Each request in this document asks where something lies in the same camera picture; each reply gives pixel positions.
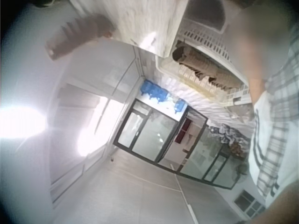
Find black framed glass doors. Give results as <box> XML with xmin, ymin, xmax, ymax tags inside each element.
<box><xmin>113</xmin><ymin>98</ymin><xmax>238</xmax><ymax>190</ymax></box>

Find cluster of blue water jugs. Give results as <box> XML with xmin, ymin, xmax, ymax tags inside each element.
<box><xmin>139</xmin><ymin>80</ymin><xmax>169</xmax><ymax>104</ymax></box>

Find blue water jug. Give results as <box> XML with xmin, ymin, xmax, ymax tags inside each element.
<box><xmin>174</xmin><ymin>98</ymin><xmax>188</xmax><ymax>114</ymax></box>

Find stack of brown paper cups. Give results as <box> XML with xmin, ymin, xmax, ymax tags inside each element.
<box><xmin>172</xmin><ymin>40</ymin><xmax>241</xmax><ymax>92</ymax></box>

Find white marbled counter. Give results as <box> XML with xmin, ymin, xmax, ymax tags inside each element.
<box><xmin>114</xmin><ymin>0</ymin><xmax>189</xmax><ymax>58</ymax></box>

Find white plastic slotted basket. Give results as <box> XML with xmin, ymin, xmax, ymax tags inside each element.
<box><xmin>155</xmin><ymin>0</ymin><xmax>252</xmax><ymax>108</ymax></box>

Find brown wooden stairs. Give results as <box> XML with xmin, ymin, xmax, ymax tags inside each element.
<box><xmin>45</xmin><ymin>13</ymin><xmax>118</xmax><ymax>62</ymax></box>

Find white framed window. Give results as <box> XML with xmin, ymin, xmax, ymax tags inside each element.
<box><xmin>233</xmin><ymin>189</ymin><xmax>267</xmax><ymax>220</ymax></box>

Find dark red wall sign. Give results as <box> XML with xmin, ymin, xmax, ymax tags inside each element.
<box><xmin>175</xmin><ymin>117</ymin><xmax>190</xmax><ymax>145</ymax></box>

